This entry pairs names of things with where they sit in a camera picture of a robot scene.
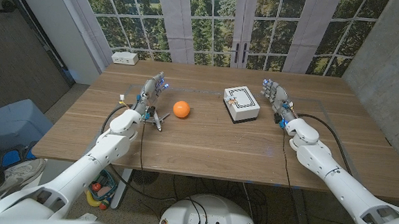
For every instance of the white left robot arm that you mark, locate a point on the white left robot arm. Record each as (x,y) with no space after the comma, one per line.
(89,161)

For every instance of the grey sneaker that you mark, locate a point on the grey sneaker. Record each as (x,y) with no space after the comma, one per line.
(18,177)

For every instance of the printed window backdrop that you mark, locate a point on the printed window backdrop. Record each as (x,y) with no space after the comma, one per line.
(205,22)

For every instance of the white power strip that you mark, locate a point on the white power strip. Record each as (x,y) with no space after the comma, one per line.
(124,57)

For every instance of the white box with black base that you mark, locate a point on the white box with black base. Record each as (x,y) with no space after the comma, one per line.
(243,109)

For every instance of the blue toy basket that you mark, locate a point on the blue toy basket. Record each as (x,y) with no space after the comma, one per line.
(106,182)

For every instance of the round black table foot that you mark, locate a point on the round black table foot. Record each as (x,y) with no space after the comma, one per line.
(145,177)

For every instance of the grey table leg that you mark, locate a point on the grey table leg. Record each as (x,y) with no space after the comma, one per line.
(301,212)

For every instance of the white table leg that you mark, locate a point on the white table leg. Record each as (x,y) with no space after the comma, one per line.
(122,187)

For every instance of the yellow toy banana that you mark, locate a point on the yellow toy banana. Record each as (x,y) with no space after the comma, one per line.
(91,201)

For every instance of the blue-grey bin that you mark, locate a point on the blue-grey bin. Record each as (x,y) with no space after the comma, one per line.
(11,125)

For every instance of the grey toy airplane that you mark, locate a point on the grey toy airplane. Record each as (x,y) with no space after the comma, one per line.
(157,121)

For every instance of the orange ball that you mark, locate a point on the orange ball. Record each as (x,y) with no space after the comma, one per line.
(181,109)

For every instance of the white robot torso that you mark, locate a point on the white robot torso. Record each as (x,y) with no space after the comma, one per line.
(207,213)

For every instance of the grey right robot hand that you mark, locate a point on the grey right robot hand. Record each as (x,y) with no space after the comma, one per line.
(278,96)

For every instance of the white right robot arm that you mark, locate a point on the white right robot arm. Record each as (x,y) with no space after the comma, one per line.
(337,183)

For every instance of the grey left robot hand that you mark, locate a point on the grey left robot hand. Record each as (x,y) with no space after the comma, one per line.
(148,91)

